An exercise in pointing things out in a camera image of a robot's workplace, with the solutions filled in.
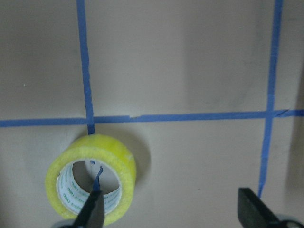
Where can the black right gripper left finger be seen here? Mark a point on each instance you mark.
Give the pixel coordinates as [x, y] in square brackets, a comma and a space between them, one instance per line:
[92, 215]

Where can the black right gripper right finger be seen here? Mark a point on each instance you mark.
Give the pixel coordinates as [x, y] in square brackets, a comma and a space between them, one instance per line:
[253, 213]

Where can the yellow tape roll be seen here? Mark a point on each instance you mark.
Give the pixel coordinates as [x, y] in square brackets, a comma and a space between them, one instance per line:
[67, 197]

